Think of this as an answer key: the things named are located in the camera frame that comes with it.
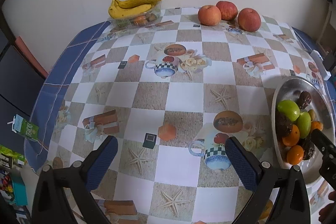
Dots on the long green mango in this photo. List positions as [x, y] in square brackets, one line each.
[304, 124]

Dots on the dark brown avocado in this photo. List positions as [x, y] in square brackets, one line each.
[283, 125]
[309, 151]

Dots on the white flat object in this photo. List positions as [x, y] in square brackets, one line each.
[320, 64]

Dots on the brown kiwi in container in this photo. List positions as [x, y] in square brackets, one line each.
[151, 16]

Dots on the pale red apple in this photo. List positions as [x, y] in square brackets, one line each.
[209, 15]

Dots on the dark red apple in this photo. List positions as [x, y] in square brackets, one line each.
[227, 9]

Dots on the green packet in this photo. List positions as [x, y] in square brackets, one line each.
[10, 154]

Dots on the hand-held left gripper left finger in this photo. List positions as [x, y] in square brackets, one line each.
[105, 158]

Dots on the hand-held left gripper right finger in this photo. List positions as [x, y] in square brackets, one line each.
[240, 161]

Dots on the brown kiwi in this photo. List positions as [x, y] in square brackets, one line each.
[311, 114]
[151, 16]

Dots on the teal box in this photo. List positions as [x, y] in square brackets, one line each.
[19, 191]

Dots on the metal bowl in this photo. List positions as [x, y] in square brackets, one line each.
[286, 90]

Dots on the small tangerine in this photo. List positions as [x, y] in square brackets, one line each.
[316, 126]
[140, 20]

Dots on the wrinkled brown fruit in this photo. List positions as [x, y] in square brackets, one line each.
[304, 99]

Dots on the black device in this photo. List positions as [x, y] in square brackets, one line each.
[331, 61]

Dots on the large orange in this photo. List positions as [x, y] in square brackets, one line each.
[295, 155]

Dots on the green drink carton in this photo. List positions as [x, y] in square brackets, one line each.
[26, 129]

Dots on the person's right hand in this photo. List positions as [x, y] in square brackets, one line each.
[331, 211]

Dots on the clear plastic fruit container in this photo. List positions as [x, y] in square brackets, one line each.
[123, 22]

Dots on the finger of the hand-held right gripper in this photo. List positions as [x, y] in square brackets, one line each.
[325, 148]

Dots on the small tangerine in container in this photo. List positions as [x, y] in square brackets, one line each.
[140, 20]

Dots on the round green fruit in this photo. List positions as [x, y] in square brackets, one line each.
[288, 109]

